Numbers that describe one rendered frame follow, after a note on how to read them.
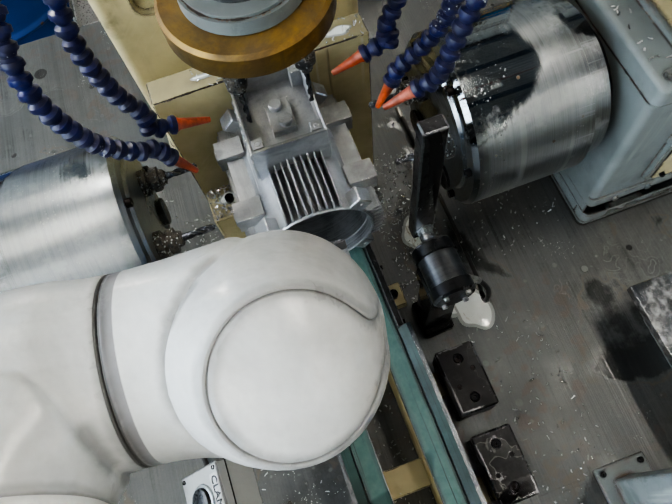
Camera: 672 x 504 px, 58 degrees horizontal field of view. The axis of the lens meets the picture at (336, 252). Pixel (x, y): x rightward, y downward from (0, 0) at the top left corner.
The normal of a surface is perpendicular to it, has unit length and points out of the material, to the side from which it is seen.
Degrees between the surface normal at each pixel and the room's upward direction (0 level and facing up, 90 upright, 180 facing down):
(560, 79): 32
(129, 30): 90
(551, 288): 0
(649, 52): 0
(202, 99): 90
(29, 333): 17
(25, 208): 2
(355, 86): 90
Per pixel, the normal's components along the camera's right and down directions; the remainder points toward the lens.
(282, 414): 0.18, 0.22
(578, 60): 0.07, 0.00
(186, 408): -0.75, 0.29
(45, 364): 0.20, -0.33
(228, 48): -0.07, -0.39
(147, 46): 0.33, 0.86
